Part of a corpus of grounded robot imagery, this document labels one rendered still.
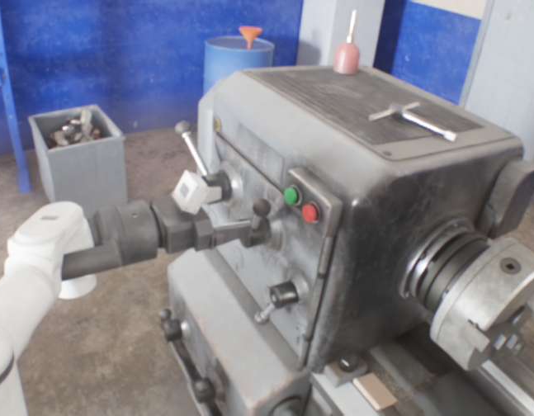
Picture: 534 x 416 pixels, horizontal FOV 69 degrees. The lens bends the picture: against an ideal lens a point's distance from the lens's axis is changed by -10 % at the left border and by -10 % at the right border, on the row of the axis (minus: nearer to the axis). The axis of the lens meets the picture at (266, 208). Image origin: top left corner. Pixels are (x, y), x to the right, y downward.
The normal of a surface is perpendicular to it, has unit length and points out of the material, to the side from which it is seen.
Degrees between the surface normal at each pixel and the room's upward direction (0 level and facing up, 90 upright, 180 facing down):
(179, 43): 90
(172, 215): 0
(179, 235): 90
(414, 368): 0
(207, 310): 32
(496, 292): 42
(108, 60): 90
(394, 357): 0
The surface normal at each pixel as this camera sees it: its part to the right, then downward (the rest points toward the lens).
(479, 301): -0.67, -0.29
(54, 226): 0.00, -0.91
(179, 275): -0.38, -0.60
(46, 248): 0.29, -0.27
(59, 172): 0.58, 0.48
